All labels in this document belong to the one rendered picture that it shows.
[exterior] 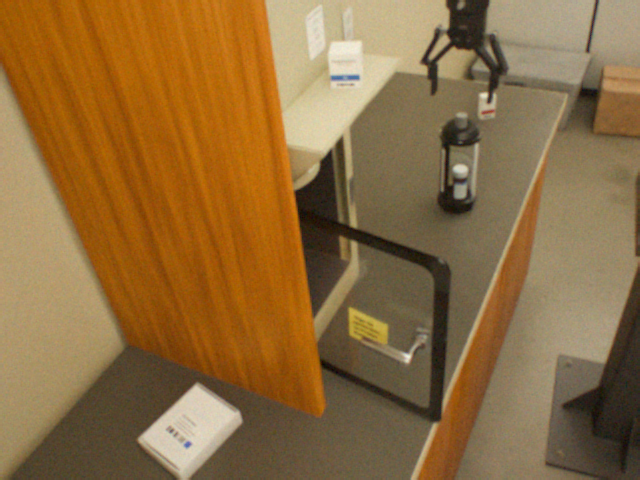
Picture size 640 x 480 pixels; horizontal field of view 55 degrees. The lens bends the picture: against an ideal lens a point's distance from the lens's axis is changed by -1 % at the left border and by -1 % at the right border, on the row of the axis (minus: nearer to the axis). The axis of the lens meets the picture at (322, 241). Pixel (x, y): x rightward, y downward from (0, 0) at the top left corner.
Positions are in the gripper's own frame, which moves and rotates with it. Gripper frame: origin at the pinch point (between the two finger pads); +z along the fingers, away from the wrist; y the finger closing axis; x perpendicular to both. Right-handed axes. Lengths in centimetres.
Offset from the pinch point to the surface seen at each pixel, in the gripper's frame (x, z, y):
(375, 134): 26, 33, -34
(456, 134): -3.6, 9.2, 0.3
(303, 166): -66, -21, -6
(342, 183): -34.5, 6.6, -15.7
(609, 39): 245, 87, 20
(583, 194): 146, 127, 28
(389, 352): -74, 6, 11
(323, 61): -43, -26, -13
